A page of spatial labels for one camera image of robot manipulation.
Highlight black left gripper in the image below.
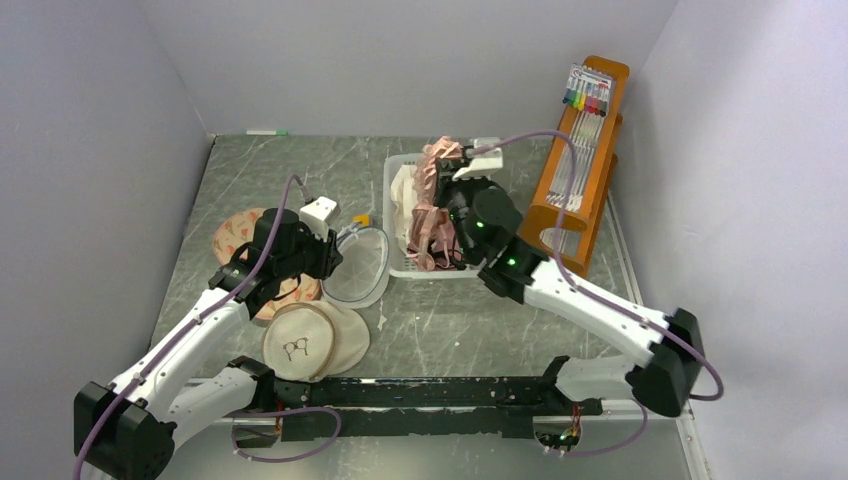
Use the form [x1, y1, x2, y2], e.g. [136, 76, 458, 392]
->
[276, 218, 345, 280]

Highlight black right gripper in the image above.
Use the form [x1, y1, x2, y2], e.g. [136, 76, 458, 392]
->
[431, 157, 488, 260]

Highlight white mesh laundry bag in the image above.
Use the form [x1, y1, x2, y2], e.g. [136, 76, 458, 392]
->
[321, 226, 390, 310]

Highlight pink bra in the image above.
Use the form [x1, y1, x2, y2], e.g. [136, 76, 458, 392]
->
[406, 136, 464, 272]

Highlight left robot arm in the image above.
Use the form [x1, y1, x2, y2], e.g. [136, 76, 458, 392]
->
[73, 197, 342, 479]

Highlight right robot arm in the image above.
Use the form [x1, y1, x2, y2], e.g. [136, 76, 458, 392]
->
[435, 178, 705, 417]

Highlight beige round bag with glasses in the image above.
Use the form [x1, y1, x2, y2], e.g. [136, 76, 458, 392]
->
[261, 301, 370, 383]

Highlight tulip pattern mesh bag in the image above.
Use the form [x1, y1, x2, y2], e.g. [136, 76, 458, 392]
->
[212, 208, 322, 326]

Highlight yellow grey block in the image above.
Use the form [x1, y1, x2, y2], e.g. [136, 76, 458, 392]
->
[353, 214, 372, 228]

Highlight white plastic basket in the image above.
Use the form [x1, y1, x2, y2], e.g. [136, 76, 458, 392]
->
[382, 153, 479, 281]

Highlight white cloth in basket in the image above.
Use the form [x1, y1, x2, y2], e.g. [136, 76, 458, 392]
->
[389, 165, 418, 248]

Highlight orange wooden rack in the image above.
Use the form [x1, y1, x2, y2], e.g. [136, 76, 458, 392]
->
[519, 56, 630, 278]

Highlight clear pen packs on rack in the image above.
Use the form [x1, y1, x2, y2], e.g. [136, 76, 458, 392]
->
[546, 112, 605, 213]

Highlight white green marker pen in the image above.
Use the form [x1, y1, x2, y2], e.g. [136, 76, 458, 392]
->
[245, 129, 289, 137]

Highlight colour marker pen pack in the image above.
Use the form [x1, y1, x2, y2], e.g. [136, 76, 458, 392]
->
[562, 64, 615, 117]

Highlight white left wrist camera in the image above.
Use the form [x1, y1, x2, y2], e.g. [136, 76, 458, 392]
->
[298, 196, 340, 241]

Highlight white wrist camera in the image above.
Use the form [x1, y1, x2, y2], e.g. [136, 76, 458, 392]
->
[451, 147, 503, 181]
[298, 196, 340, 241]

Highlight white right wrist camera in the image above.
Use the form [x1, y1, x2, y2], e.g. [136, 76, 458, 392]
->
[451, 147, 503, 181]

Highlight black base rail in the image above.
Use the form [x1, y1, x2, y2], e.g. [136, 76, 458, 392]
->
[243, 376, 602, 442]

